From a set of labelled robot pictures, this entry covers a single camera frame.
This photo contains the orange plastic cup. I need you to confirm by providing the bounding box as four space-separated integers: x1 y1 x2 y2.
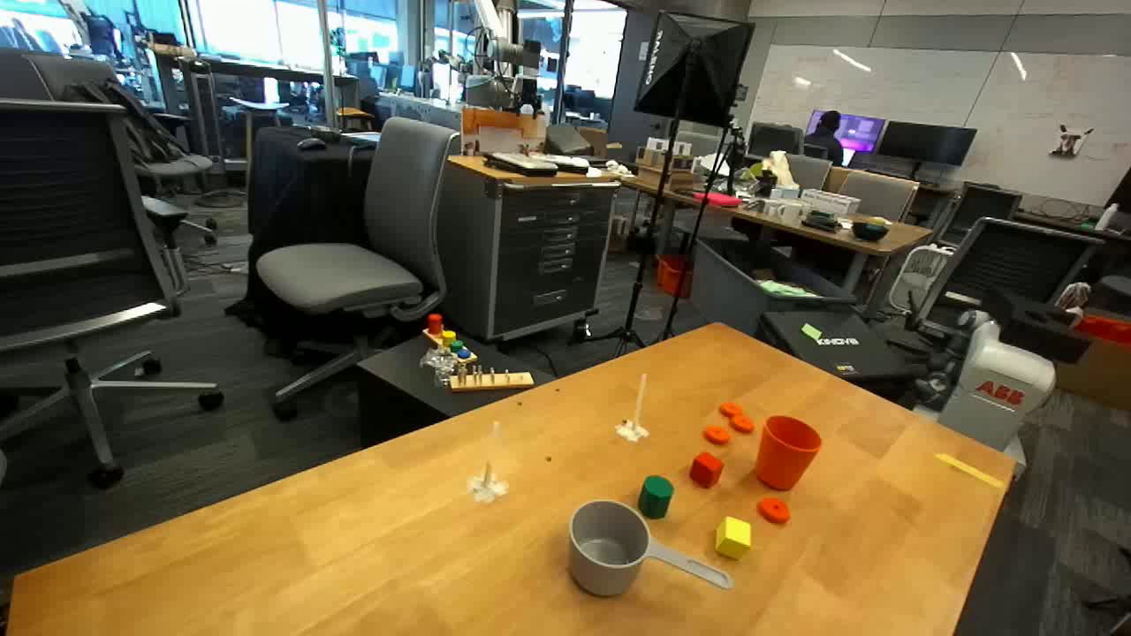
754 418 822 491

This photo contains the green block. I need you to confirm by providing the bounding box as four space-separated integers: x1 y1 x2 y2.
635 472 674 519

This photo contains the black mesh office chair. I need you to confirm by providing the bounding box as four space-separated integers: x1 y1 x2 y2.
0 100 222 487

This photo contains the black softbox light stand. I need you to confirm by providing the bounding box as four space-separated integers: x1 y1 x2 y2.
617 10 754 345

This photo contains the orange disc far middle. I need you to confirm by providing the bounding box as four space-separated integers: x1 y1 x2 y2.
716 404 747 419

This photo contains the orange disc near cup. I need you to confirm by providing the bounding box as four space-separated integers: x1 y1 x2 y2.
757 499 793 527

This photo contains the clear plastic stand left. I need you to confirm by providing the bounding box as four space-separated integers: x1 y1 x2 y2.
471 419 509 503

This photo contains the gray measuring cup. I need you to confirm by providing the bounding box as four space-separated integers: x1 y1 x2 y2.
569 503 730 598

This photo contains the wooden desk background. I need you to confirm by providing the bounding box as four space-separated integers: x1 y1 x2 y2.
624 174 930 293

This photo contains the black low side table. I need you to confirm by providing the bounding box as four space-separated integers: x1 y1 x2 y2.
357 336 504 442

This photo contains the gray office chair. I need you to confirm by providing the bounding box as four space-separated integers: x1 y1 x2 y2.
250 112 464 423

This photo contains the orange disc far right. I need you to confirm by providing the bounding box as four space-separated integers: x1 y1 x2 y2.
728 418 757 433

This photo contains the gray drawer cabinet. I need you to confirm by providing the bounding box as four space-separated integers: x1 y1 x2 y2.
438 156 617 341

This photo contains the white ABB robot base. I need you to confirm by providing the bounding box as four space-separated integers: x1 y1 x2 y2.
939 310 1055 447

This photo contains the orange disc far left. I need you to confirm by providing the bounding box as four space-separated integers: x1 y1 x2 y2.
704 423 730 446

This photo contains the computer monitor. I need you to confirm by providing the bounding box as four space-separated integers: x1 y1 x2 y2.
803 108 887 167

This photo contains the red block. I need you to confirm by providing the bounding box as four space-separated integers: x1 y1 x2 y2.
690 453 725 487

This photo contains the yellow block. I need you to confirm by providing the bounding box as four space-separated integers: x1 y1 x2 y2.
713 515 754 558

